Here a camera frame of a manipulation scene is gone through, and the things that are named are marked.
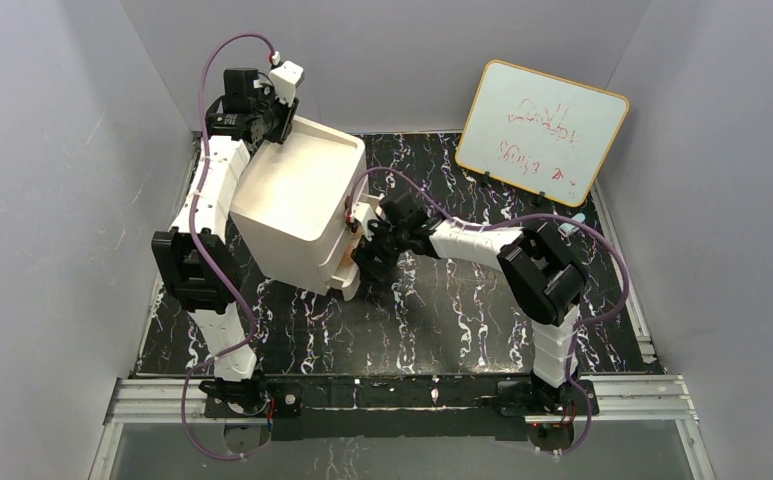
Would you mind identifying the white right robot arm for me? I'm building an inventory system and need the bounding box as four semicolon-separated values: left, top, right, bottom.
347;194;587;388

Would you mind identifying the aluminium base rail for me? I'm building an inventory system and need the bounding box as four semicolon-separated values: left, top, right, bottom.
105;375;698;424

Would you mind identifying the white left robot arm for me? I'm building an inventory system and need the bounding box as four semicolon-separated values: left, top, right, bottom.
151;61;304;382

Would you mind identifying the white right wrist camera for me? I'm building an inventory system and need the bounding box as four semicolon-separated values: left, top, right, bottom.
347;196;380;240

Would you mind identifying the whiteboard with yellow frame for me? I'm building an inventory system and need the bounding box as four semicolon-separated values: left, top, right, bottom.
455;59;630;207

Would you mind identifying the white bottom drawer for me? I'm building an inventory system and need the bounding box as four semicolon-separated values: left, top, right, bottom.
319;230;362;301

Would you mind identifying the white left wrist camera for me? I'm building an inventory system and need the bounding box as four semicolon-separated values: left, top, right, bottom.
268;51;305;106

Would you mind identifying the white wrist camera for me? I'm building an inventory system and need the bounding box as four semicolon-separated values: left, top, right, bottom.
347;196;380;240
268;51;305;106

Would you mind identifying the light blue eraser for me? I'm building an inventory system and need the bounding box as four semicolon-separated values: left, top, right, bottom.
559;213;586;238

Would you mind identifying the white three-drawer organizer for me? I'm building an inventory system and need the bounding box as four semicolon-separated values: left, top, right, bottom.
230;116;366;295

